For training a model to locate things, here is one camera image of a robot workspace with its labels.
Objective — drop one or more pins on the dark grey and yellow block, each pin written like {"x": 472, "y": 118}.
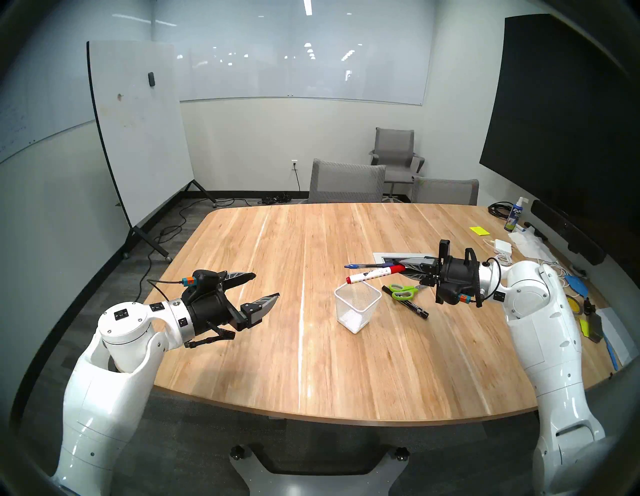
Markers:
{"x": 594, "y": 330}

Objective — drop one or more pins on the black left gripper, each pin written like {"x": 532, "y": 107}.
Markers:
{"x": 210, "y": 310}

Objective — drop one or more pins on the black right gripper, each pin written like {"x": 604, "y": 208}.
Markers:
{"x": 457, "y": 275}

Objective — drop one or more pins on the blue pen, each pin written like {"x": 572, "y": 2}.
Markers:
{"x": 360, "y": 265}

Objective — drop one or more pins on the wall whiteboard with writing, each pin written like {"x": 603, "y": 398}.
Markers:
{"x": 30, "y": 100}

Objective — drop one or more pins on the flat blue object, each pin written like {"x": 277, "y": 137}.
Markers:
{"x": 580, "y": 286}

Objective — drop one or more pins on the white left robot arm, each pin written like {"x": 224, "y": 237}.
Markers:
{"x": 110, "y": 400}

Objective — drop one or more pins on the small black bottle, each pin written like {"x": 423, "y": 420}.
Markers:
{"x": 588, "y": 306}

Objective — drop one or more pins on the white paper sheet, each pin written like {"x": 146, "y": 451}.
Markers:
{"x": 617, "y": 335}

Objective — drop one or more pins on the yellow and black tape roll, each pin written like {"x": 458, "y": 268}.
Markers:
{"x": 575, "y": 306}

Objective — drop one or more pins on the grey mesh-back chair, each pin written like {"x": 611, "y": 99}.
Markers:
{"x": 345, "y": 182}
{"x": 445, "y": 192}

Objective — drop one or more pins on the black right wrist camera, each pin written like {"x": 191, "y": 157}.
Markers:
{"x": 462, "y": 298}

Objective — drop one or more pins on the rolling whiteboard on stand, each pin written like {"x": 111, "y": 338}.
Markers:
{"x": 140, "y": 125}

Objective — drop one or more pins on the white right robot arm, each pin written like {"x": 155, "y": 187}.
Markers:
{"x": 555, "y": 350}

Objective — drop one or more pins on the white mesh pen holder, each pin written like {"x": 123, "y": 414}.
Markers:
{"x": 350, "y": 320}

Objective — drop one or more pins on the black soundbar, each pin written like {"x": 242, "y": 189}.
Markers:
{"x": 565, "y": 227}

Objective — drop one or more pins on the plain glass wall whiteboard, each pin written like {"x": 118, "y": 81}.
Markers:
{"x": 300, "y": 75}

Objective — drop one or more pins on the thin blue stick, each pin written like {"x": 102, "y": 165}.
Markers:
{"x": 611, "y": 352}

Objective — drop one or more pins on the grey armrest office chair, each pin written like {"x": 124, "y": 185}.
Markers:
{"x": 395, "y": 142}

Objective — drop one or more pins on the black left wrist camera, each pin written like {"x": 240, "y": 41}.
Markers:
{"x": 205, "y": 280}

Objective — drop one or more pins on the red-capped white marker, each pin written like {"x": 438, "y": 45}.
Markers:
{"x": 370, "y": 274}

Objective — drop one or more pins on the silver table outlet panel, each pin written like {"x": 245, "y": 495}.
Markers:
{"x": 378, "y": 256}

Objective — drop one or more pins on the white power adapter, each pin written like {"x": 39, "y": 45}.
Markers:
{"x": 502, "y": 246}

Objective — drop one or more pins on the whiteboard cleaner spray bottle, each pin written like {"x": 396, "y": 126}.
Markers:
{"x": 513, "y": 217}

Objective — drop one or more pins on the large black wall screen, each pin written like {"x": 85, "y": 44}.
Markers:
{"x": 560, "y": 125}

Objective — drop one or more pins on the white crumpled tissue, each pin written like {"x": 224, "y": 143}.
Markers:
{"x": 532, "y": 245}

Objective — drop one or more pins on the yellow sticky note pad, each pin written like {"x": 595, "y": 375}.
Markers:
{"x": 479, "y": 230}

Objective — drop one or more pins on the black permanent marker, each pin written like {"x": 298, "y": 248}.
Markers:
{"x": 419, "y": 312}

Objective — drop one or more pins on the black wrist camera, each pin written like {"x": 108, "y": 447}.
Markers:
{"x": 205, "y": 280}
{"x": 462, "y": 298}

